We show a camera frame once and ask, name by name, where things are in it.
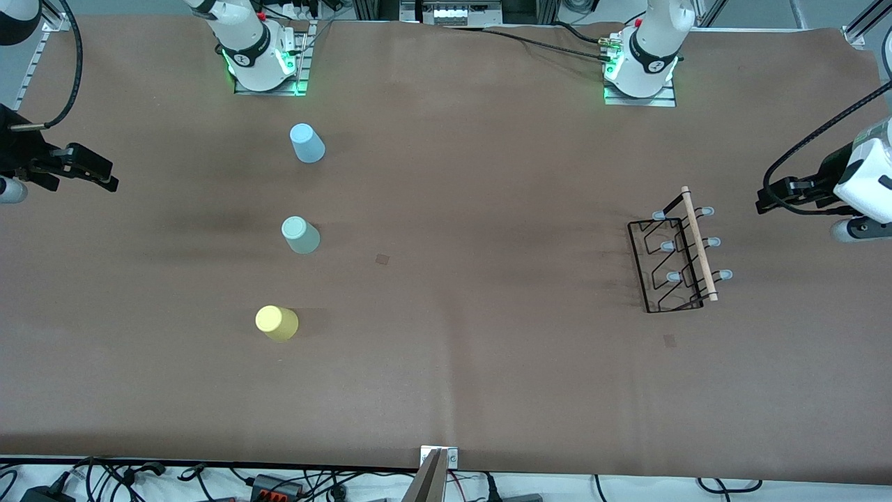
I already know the black wire cup holder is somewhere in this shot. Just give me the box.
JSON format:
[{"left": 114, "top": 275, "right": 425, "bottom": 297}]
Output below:
[{"left": 628, "top": 185, "right": 734, "bottom": 314}]

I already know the mint green plastic cup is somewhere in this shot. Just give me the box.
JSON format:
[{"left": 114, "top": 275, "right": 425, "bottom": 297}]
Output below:
[{"left": 281, "top": 216, "right": 321, "bottom": 255}]

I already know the yellow plastic cup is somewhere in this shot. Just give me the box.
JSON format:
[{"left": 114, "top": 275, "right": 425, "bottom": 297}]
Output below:
[{"left": 255, "top": 305, "right": 300, "bottom": 342}]

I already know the light blue plastic cup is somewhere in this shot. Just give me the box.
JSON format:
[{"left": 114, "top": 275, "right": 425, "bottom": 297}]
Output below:
[{"left": 289, "top": 123, "right": 326, "bottom": 164}]

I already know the black power adapter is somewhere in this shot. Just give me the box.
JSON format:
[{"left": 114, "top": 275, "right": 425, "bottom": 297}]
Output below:
[{"left": 20, "top": 483, "right": 76, "bottom": 502}]

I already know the brown table cover sheet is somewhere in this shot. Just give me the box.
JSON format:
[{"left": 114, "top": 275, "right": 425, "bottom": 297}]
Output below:
[{"left": 0, "top": 15, "right": 892, "bottom": 485}]

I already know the black orange connector box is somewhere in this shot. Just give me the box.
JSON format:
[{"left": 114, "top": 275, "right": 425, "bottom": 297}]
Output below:
[{"left": 249, "top": 474, "right": 305, "bottom": 500}]

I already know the white power strip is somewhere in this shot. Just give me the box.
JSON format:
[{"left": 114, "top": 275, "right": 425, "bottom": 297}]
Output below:
[{"left": 417, "top": 0, "right": 504, "bottom": 26}]

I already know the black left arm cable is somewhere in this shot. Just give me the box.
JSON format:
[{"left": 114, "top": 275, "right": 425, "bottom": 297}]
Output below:
[{"left": 763, "top": 84, "right": 892, "bottom": 217}]

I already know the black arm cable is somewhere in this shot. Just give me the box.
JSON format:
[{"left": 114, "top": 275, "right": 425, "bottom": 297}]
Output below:
[
  {"left": 763, "top": 84, "right": 892, "bottom": 217},
  {"left": 10, "top": 0, "right": 84, "bottom": 133}
]

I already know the aluminium frame rail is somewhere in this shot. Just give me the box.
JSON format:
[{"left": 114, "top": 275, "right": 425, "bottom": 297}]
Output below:
[
  {"left": 13, "top": 14, "right": 70, "bottom": 114},
  {"left": 842, "top": 0, "right": 892, "bottom": 48}
]

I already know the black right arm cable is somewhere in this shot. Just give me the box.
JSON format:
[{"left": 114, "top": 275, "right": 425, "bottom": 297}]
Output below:
[{"left": 10, "top": 0, "right": 84, "bottom": 133}]

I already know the left arm aluminium base plate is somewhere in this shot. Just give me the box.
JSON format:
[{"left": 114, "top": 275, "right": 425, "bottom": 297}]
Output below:
[{"left": 603, "top": 80, "right": 677, "bottom": 107}]

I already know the right arm aluminium base plate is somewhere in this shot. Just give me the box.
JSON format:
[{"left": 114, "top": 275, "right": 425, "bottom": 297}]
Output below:
[{"left": 233, "top": 20, "right": 318, "bottom": 96}]

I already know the thick black base cable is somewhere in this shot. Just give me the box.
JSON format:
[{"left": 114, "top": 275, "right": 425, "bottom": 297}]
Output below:
[{"left": 554, "top": 21, "right": 607, "bottom": 46}]

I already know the long black base cable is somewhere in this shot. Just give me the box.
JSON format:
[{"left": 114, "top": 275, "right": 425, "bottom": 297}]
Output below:
[{"left": 446, "top": 25, "right": 614, "bottom": 65}]

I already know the looped black cable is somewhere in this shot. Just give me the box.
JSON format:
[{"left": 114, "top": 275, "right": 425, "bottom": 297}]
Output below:
[{"left": 697, "top": 477, "right": 762, "bottom": 493}]

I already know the small metal bracket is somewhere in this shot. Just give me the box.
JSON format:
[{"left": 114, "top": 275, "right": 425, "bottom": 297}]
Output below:
[{"left": 420, "top": 446, "right": 459, "bottom": 469}]

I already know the aluminium profile post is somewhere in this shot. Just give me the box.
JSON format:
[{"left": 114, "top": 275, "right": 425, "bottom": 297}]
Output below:
[{"left": 401, "top": 448, "right": 448, "bottom": 502}]

